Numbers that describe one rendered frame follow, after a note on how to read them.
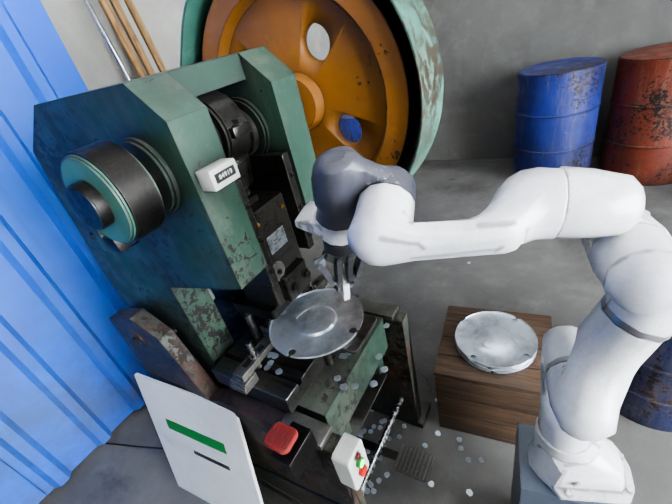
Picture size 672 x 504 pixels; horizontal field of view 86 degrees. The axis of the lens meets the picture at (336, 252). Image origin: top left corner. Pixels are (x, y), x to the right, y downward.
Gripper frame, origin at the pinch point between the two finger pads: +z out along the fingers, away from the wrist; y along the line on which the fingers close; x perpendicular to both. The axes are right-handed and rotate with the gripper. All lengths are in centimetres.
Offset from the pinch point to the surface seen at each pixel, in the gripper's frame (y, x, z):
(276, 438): -25.7, -22.6, 15.0
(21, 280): -113, 78, 40
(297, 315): -12.4, 11.7, 25.1
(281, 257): -12.0, 17.2, 2.5
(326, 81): 15, 52, -24
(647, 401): 97, -45, 67
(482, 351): 49, -10, 58
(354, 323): 2.2, 0.1, 20.1
